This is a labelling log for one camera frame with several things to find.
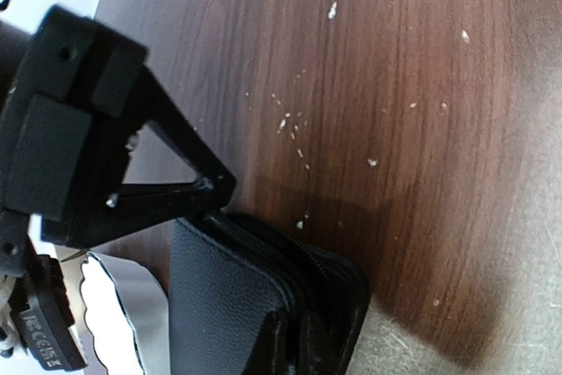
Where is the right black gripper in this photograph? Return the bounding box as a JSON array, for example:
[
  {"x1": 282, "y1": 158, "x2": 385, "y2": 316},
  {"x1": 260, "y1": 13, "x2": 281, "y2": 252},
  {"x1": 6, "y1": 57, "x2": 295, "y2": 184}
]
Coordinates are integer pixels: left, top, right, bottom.
[{"x1": 1, "y1": 6, "x2": 236, "y2": 246}]

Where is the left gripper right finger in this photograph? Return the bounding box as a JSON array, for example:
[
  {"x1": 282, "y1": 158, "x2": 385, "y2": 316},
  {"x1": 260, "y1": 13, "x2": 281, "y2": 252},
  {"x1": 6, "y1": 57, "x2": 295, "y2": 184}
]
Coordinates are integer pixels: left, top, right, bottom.
[{"x1": 298, "y1": 313, "x2": 350, "y2": 375}]

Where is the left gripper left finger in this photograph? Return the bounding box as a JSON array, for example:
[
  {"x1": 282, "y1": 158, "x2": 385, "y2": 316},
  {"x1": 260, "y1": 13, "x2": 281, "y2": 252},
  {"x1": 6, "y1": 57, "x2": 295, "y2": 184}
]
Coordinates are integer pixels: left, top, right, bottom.
[{"x1": 252, "y1": 311, "x2": 288, "y2": 375}]

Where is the black zippered tool case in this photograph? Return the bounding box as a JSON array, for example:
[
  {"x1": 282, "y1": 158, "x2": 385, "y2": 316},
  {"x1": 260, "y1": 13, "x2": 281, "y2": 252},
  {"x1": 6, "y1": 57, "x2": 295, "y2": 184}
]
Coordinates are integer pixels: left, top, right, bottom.
[{"x1": 169, "y1": 213, "x2": 370, "y2": 374}]

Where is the scalloped white bowl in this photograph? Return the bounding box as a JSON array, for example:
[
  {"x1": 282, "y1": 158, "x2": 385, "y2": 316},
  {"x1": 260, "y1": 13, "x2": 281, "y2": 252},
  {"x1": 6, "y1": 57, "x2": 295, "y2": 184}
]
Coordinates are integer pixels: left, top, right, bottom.
[{"x1": 80, "y1": 252, "x2": 171, "y2": 374}]

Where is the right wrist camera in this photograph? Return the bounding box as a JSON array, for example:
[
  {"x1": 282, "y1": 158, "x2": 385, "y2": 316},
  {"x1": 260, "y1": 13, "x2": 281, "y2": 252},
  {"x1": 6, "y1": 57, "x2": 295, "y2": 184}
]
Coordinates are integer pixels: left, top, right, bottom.
[{"x1": 1, "y1": 211, "x2": 87, "y2": 371}]

